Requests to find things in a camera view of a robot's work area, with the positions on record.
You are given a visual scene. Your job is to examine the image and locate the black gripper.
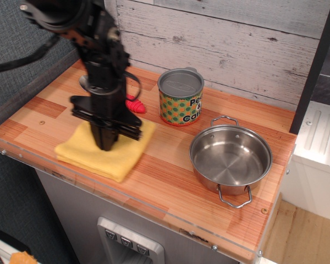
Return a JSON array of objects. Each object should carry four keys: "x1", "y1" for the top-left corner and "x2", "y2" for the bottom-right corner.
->
[{"x1": 70, "y1": 85, "x2": 142, "y2": 151}]

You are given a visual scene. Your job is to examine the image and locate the yellow cloth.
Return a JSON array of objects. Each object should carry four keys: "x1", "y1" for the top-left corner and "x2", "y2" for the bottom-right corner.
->
[{"x1": 54, "y1": 119, "x2": 156, "y2": 183}]

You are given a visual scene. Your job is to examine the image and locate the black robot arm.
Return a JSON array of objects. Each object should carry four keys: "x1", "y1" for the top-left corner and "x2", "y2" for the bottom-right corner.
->
[{"x1": 20, "y1": 1, "x2": 142, "y2": 151}]

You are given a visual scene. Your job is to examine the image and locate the grey toy fridge cabinet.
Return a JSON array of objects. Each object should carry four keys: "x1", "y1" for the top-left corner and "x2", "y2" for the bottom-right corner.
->
[{"x1": 37, "y1": 166, "x2": 261, "y2": 263}]

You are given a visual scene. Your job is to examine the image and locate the peas and carrots can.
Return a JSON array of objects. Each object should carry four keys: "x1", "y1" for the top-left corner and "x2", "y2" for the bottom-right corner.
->
[{"x1": 157, "y1": 67, "x2": 204, "y2": 127}]

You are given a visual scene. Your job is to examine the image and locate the clear acrylic edge guard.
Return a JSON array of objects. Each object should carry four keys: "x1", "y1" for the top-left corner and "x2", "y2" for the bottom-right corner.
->
[{"x1": 0, "y1": 132, "x2": 262, "y2": 263}]

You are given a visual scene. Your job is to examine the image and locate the silver dispenser button panel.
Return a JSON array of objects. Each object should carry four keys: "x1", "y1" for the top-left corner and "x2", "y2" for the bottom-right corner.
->
[{"x1": 97, "y1": 217, "x2": 165, "y2": 263}]

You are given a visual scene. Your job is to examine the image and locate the orange object bottom left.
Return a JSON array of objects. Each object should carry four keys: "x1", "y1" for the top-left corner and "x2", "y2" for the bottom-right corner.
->
[{"x1": 9, "y1": 251, "x2": 38, "y2": 264}]

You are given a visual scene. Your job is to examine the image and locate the white toy sink unit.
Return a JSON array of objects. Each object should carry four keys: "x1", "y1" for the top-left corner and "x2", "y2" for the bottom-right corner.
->
[{"x1": 280, "y1": 40, "x2": 330, "y2": 223}]

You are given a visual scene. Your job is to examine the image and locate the red handled metal spoon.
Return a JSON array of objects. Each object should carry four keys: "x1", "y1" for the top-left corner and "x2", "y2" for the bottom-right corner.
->
[{"x1": 79, "y1": 75, "x2": 146, "y2": 113}]

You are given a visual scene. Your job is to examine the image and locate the silver pot with handles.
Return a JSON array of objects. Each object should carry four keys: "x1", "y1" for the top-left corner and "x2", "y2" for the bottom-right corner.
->
[{"x1": 189, "y1": 118, "x2": 273, "y2": 209}]

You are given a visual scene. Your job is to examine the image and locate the black braided cable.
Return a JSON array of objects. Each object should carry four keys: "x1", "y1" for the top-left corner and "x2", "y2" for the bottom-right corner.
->
[{"x1": 0, "y1": 0, "x2": 60, "y2": 73}]

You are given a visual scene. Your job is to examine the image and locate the dark metal frame post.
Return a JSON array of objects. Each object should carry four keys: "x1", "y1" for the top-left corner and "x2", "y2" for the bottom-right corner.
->
[{"x1": 289, "y1": 11, "x2": 330, "y2": 135}]

